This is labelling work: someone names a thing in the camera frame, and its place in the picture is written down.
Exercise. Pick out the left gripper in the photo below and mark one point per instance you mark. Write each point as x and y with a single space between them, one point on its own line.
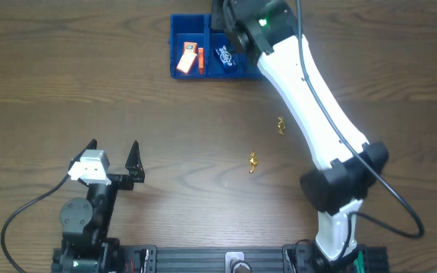
120 182

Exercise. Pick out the gold candy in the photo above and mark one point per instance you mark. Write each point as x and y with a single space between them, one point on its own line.
252 162
281 126

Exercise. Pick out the blue candy pack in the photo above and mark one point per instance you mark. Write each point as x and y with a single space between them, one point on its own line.
226 60

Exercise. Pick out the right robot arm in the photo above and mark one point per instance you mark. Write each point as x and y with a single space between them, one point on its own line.
309 106

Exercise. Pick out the blue tray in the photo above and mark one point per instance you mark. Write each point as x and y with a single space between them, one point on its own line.
188 26

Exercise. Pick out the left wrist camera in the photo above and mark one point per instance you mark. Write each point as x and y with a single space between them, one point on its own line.
89 167

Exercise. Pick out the mounting rail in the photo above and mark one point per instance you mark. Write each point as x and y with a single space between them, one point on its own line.
195 259

